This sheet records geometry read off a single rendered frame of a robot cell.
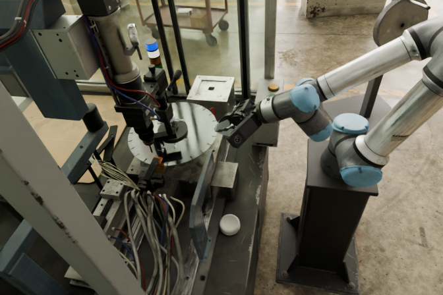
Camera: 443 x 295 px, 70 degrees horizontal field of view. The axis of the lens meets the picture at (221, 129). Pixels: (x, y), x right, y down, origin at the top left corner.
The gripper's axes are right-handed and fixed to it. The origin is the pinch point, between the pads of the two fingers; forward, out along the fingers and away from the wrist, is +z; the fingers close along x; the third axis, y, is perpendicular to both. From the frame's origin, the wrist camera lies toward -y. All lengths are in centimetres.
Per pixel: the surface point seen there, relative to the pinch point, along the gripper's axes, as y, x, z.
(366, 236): 42, -119, 3
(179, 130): 0.1, 4.9, 15.0
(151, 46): 21.6, 32.5, 21.6
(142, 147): -10.8, 8.9, 23.2
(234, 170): 0.4, -18.2, 6.1
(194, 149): -5.6, -1.2, 8.3
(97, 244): -59, 24, -36
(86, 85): 30, 35, 89
